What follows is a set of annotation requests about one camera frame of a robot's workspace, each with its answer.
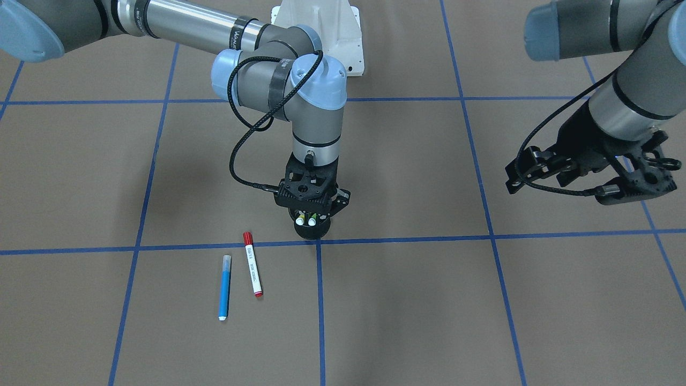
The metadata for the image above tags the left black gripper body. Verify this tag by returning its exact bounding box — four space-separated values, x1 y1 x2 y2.
555 102 622 177

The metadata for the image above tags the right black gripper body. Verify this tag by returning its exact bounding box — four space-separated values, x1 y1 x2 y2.
287 154 338 199

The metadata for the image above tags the red marker pen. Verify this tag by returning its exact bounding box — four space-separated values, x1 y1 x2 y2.
243 231 264 299

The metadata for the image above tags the blue marker pen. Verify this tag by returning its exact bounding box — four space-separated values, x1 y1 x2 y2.
218 255 232 322

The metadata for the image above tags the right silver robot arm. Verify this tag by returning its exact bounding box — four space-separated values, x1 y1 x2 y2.
1 1 349 218

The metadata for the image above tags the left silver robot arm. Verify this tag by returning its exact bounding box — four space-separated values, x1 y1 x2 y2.
505 1 685 205

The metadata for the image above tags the black mesh pen cup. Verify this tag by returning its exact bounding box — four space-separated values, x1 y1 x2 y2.
288 209 331 240

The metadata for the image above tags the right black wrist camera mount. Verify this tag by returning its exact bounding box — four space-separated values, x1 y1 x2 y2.
274 156 338 215

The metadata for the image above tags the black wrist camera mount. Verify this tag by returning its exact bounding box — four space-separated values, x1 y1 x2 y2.
595 130 682 205
274 156 338 215

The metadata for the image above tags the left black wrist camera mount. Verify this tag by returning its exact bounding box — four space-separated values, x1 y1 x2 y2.
595 130 682 205

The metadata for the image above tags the black camera cable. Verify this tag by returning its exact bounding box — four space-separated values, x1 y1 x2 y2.
513 16 668 197
228 50 325 194

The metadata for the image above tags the white pedestal column base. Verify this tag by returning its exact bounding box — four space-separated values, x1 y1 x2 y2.
271 1 366 77

